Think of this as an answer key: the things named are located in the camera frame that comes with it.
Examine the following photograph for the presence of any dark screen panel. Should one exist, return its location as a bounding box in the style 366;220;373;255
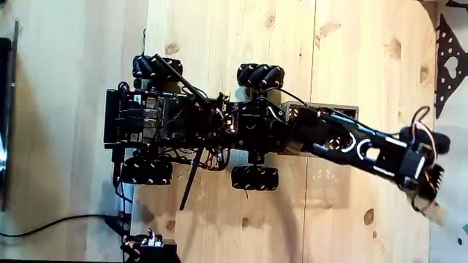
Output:
0;20;20;213

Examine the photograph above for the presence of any black power cable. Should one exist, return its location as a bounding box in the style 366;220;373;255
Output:
0;213;132;239

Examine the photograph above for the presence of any black thin bar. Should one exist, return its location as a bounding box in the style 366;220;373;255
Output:
178;145;205;212
152;53;214;107

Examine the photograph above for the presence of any black lattice basket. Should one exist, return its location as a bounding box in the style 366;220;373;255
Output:
281;102;360;159

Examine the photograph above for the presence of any black mecanum wheel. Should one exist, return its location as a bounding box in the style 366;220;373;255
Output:
132;54;184;82
230;164;280;192
236;62;286;90
119;156;174;186

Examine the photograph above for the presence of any black device with lights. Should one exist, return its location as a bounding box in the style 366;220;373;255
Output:
121;228;181;263

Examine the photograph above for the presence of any black dotted cloth with heart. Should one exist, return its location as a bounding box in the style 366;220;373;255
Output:
434;13;468;120

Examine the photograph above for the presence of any black oval camera box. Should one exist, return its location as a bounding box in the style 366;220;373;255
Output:
399;125;452;156

